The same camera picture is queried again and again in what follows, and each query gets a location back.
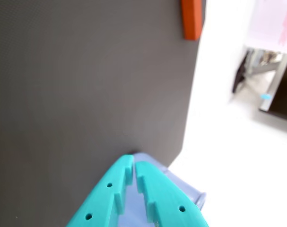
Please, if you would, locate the dark grey rubber mat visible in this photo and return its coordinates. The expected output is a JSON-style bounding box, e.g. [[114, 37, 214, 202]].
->
[[0, 0, 207, 227]]

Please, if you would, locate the pink and white poster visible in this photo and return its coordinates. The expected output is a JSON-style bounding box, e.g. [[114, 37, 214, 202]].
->
[[244, 0, 287, 55]]

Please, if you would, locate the blue plastic cup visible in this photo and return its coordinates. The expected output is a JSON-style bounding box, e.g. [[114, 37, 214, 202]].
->
[[116, 152, 207, 227]]

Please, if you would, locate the black angled object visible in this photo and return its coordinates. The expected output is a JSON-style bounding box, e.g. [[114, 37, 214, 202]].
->
[[231, 50, 250, 94]]

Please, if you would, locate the orange wooden block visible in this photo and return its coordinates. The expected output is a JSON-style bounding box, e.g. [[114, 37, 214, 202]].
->
[[181, 0, 203, 40]]

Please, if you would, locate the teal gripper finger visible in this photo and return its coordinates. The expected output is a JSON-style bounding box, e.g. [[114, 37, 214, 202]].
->
[[65, 155, 134, 227], [134, 160, 209, 227]]

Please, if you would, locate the black panel with grey frame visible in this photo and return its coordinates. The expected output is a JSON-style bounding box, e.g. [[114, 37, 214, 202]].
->
[[258, 53, 287, 124]]

